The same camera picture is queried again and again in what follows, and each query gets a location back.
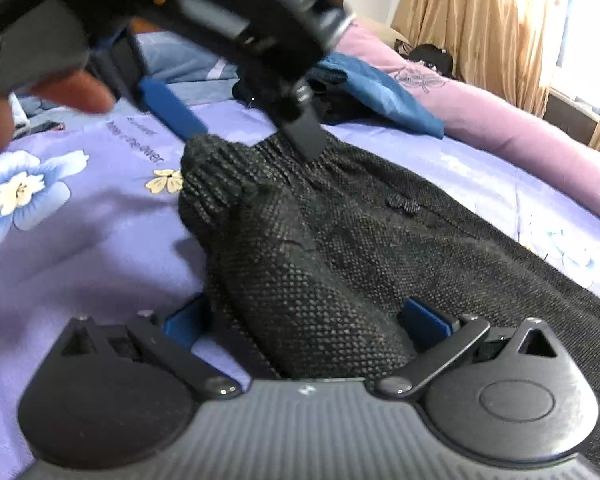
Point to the pink quilt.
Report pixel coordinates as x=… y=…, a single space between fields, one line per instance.
x=505 y=115

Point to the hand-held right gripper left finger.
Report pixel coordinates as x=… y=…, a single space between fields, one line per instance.
x=182 y=327

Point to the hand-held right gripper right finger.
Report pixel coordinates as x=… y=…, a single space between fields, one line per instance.
x=427 y=322

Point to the black bag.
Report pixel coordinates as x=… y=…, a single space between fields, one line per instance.
x=431 y=58

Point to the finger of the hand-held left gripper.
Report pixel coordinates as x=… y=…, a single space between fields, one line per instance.
x=305 y=132
x=167 y=107

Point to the dark grey knit sweater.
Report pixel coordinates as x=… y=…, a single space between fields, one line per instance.
x=360 y=260

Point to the beige curtain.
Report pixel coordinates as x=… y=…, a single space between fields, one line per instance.
x=485 y=25

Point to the blue cloth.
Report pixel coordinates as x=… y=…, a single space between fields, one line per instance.
x=385 y=95

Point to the blue denim jeans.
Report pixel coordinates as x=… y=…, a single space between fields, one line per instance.
x=185 y=60

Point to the window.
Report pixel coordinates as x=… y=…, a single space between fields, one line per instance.
x=587 y=35

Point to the person's left hand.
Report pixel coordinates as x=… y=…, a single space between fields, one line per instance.
x=75 y=92

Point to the black folded garment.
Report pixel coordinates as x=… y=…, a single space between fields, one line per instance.
x=330 y=102

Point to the purple floral bed sheet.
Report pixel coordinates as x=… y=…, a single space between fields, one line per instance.
x=80 y=240

